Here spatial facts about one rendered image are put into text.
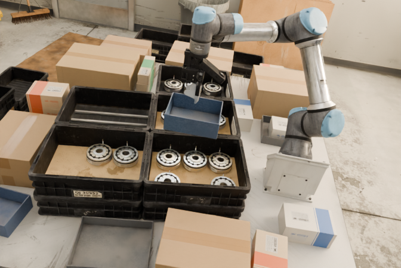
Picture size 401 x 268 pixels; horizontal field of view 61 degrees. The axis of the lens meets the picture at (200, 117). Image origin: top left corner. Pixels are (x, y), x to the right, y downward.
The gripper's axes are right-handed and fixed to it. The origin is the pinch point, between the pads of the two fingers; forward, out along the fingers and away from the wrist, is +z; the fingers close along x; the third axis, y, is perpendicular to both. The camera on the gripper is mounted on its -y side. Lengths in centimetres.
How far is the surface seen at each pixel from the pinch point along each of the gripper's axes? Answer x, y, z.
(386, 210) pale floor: -81, -144, 107
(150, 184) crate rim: 27.6, 10.2, 22.0
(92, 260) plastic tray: 46, 25, 46
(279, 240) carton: 28, -41, 37
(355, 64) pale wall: -317, -170, 83
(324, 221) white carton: 15, -59, 35
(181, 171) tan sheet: 8.0, 1.7, 30.2
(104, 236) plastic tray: 36, 24, 45
